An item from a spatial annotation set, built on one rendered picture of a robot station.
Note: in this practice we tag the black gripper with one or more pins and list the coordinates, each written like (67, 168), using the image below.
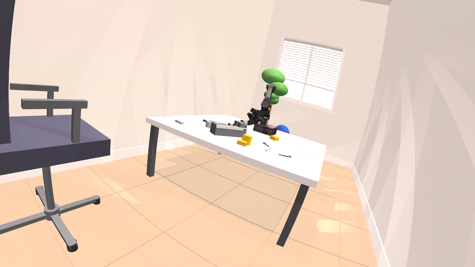
(254, 119)

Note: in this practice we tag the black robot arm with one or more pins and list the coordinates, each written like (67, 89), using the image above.
(266, 104)

